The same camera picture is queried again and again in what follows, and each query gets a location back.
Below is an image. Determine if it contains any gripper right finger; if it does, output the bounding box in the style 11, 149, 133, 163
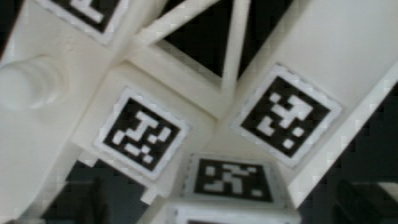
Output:
334, 180, 398, 224

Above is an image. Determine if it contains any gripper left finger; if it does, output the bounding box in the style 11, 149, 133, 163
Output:
41, 178, 112, 224

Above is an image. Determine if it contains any white tagged cube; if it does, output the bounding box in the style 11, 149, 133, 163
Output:
165, 153, 300, 224

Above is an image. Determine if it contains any white chair back frame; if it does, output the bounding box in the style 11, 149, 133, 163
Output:
0, 0, 398, 224

